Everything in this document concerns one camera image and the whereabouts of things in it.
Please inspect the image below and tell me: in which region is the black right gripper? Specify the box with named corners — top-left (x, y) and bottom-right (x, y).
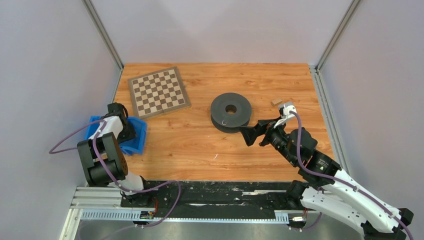
top-left (238, 117), bottom-right (298, 167)

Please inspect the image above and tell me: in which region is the black perforated cable spool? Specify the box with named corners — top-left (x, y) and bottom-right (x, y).
top-left (210, 92), bottom-right (252, 134)

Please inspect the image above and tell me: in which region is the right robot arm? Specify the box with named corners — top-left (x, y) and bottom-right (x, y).
top-left (240, 112), bottom-right (414, 240)

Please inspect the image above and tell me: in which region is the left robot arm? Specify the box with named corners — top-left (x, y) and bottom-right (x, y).
top-left (77, 102), bottom-right (153, 207)

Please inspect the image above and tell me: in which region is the small wooden block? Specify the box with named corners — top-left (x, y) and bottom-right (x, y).
top-left (270, 98), bottom-right (283, 107)

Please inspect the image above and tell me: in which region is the wooden chessboard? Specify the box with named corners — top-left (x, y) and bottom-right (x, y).
top-left (128, 66), bottom-right (191, 120)

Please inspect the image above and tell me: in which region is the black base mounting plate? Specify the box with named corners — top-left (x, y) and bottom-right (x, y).
top-left (120, 180), bottom-right (306, 220)

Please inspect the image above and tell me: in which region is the blue plastic bin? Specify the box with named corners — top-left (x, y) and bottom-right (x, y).
top-left (84, 115), bottom-right (148, 156)

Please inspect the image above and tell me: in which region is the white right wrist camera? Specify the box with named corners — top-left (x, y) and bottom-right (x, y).
top-left (273, 101), bottom-right (297, 129)

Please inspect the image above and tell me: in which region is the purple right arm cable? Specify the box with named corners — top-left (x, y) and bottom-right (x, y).
top-left (288, 110), bottom-right (415, 240)

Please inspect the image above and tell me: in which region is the aluminium frame rail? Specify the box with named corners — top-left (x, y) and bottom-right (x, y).
top-left (60, 181), bottom-right (314, 240)

